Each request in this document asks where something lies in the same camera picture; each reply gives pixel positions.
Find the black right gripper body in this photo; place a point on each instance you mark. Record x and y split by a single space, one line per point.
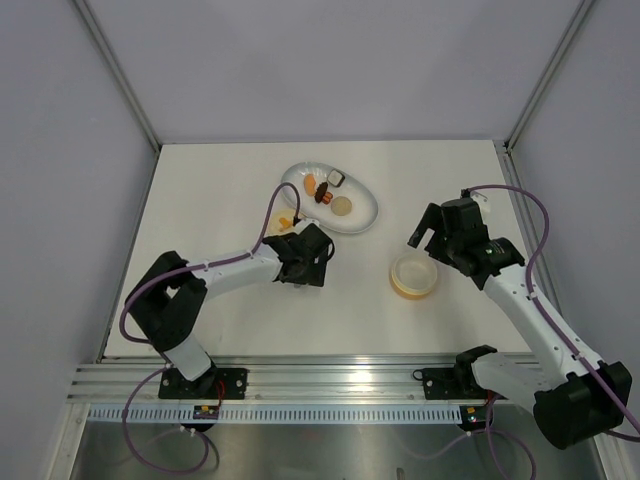
442 245

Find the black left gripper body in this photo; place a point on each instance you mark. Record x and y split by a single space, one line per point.
312 274

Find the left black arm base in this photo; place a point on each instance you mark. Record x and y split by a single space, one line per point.
225 383

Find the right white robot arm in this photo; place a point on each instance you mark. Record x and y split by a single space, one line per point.
576 395

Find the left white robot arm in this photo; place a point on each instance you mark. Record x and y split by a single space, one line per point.
166 303

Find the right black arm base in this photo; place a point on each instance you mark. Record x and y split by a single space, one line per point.
441 384

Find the cream lunch box lid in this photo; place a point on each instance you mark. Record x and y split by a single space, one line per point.
281 223

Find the round cream lunch box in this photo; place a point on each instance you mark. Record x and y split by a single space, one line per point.
413 275

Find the round beige cookie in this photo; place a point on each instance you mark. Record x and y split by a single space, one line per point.
341 206

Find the orange striped food piece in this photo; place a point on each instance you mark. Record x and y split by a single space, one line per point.
328 199

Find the white oval plate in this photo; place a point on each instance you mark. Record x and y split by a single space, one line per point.
365 206

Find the dark brown food piece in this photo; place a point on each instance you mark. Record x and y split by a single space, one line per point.
321 192

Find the white black sushi piece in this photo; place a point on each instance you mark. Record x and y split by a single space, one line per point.
335 178

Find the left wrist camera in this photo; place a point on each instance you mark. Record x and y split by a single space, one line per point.
310 237

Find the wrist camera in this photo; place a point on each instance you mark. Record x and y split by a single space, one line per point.
480 199
310 237

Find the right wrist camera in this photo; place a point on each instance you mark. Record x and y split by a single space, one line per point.
480 199

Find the aluminium front rail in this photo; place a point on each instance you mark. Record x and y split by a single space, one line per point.
308 379

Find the white slotted cable duct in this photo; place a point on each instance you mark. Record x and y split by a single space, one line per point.
280 414

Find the right aluminium frame post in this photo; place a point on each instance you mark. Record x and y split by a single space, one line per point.
551 68

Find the aluminium frame post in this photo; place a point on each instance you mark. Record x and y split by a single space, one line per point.
100 40
551 68

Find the left aluminium frame post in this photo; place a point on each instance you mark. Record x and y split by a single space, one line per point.
100 40

